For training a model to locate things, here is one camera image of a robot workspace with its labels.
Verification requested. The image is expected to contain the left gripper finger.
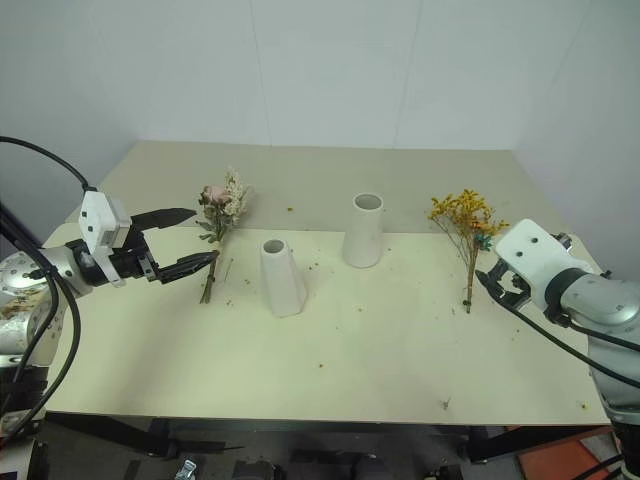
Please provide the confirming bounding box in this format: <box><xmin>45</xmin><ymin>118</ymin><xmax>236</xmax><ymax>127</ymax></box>
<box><xmin>156</xmin><ymin>250</ymin><xmax>221</xmax><ymax>287</ymax></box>
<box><xmin>130</xmin><ymin>207</ymin><xmax>198</xmax><ymax>233</ymax></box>

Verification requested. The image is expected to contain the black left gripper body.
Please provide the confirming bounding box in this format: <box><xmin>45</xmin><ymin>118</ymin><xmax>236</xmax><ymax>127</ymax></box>
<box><xmin>106</xmin><ymin>223</ymin><xmax>162</xmax><ymax>286</ymax></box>

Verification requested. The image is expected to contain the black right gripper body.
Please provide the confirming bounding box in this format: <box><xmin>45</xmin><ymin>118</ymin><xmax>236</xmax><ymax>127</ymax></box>
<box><xmin>490</xmin><ymin>259</ymin><xmax>535</xmax><ymax>308</ymax></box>

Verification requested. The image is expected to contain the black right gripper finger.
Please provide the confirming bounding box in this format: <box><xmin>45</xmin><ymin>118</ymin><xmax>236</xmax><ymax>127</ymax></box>
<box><xmin>474</xmin><ymin>269</ymin><xmax>504</xmax><ymax>300</ymax></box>

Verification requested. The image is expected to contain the white narrow-mouth tapered vase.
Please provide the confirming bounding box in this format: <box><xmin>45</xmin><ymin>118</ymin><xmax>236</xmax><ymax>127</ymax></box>
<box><xmin>259</xmin><ymin>238</ymin><xmax>309</xmax><ymax>319</ymax></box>

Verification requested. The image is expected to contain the white wide-mouth tapered vase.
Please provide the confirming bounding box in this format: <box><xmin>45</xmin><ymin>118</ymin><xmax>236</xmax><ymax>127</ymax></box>
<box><xmin>341</xmin><ymin>192</ymin><xmax>387</xmax><ymax>269</ymax></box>

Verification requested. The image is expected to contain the pink and white dried bouquet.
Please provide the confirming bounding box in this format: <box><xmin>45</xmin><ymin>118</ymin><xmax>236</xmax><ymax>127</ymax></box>
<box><xmin>196</xmin><ymin>166</ymin><xmax>252</xmax><ymax>306</ymax></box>

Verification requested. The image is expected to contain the yellow dried flower bouquet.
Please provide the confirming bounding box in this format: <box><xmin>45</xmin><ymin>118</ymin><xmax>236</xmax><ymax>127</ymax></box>
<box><xmin>426</xmin><ymin>188</ymin><xmax>512</xmax><ymax>315</ymax></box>

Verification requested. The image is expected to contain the orange floor mat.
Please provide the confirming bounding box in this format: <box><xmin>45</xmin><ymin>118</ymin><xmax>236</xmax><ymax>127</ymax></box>
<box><xmin>514</xmin><ymin>426</ymin><xmax>627</xmax><ymax>480</ymax></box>

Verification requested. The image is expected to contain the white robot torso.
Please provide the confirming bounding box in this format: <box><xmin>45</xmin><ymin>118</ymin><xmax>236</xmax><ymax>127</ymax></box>
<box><xmin>0</xmin><ymin>410</ymin><xmax>51</xmax><ymax>480</ymax></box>

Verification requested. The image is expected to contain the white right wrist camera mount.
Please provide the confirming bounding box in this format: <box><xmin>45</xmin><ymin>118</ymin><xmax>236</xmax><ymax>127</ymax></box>
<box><xmin>493</xmin><ymin>218</ymin><xmax>590</xmax><ymax>312</ymax></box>

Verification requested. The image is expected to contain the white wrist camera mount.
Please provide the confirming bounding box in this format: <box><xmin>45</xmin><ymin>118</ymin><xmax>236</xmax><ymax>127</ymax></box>
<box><xmin>78</xmin><ymin>188</ymin><xmax>133</xmax><ymax>289</ymax></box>
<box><xmin>493</xmin><ymin>218</ymin><xmax>590</xmax><ymax>312</ymax></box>

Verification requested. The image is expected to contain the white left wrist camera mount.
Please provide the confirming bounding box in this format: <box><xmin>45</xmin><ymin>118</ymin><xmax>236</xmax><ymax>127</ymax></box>
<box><xmin>78</xmin><ymin>188</ymin><xmax>133</xmax><ymax>289</ymax></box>

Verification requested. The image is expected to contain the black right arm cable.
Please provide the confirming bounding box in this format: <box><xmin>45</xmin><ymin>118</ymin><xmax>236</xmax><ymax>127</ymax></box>
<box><xmin>507</xmin><ymin>302</ymin><xmax>640</xmax><ymax>389</ymax></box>

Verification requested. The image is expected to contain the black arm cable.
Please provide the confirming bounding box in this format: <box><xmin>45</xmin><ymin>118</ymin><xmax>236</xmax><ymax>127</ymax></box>
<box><xmin>507</xmin><ymin>302</ymin><xmax>640</xmax><ymax>389</ymax></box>
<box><xmin>0</xmin><ymin>136</ymin><xmax>99</xmax><ymax>444</ymax></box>

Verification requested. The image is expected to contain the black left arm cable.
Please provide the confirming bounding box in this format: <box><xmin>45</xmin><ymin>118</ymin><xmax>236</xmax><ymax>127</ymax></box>
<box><xmin>0</xmin><ymin>136</ymin><xmax>99</xmax><ymax>444</ymax></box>

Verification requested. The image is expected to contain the black table frame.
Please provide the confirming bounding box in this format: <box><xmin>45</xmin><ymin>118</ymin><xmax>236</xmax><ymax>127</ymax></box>
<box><xmin>43</xmin><ymin>411</ymin><xmax>617</xmax><ymax>467</ymax></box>

